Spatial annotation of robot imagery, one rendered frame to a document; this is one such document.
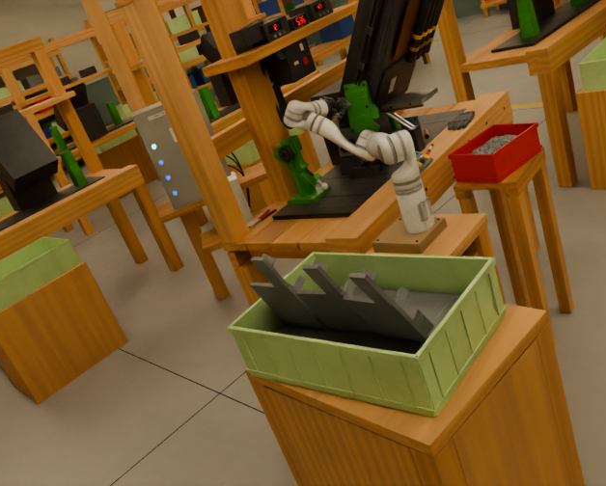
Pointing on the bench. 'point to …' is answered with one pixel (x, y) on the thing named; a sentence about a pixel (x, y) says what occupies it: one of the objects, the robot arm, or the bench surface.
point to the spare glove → (460, 121)
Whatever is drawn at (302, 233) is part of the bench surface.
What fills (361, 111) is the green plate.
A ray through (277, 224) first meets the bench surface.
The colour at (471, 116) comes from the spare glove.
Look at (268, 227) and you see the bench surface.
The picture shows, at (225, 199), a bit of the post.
